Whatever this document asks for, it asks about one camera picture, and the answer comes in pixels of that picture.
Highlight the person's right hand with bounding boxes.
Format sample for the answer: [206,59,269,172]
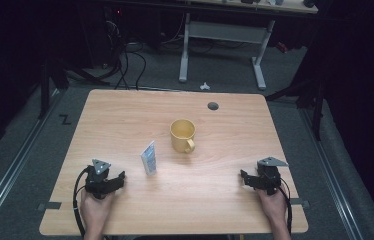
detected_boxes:
[257,185,290,225]

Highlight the white metal desk frame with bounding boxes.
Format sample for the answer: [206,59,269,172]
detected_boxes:
[178,12,277,91]

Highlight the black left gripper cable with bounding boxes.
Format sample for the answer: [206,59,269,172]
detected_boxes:
[72,165,91,240]

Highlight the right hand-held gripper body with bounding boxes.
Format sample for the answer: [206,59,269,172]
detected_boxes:
[255,156,290,196]

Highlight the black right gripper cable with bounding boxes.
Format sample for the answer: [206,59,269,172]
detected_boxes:
[278,177,294,235]

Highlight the grey tape strip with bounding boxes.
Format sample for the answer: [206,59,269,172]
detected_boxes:
[289,197,311,210]
[37,201,63,212]

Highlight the black tape floor mark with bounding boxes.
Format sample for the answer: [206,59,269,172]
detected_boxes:
[58,113,73,126]

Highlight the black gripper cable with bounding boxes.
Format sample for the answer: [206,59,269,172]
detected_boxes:
[72,165,91,240]
[278,177,294,235]

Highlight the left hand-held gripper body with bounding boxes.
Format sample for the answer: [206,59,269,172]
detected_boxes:
[84,158,116,201]

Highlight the black floor cables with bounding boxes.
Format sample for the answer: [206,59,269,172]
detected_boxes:
[103,19,148,91]

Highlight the yellow mug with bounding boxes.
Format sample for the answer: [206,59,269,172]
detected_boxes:
[169,118,197,155]

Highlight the black metal stand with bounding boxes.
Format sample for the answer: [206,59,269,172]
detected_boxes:
[265,78,327,142]
[38,59,71,120]

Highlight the metal floor rail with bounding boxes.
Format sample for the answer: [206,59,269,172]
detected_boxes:
[0,89,63,233]
[299,108,365,240]

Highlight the small red object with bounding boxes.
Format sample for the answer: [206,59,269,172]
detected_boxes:
[275,41,290,55]

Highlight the person's left hand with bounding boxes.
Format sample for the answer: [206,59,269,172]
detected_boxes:
[79,189,117,232]

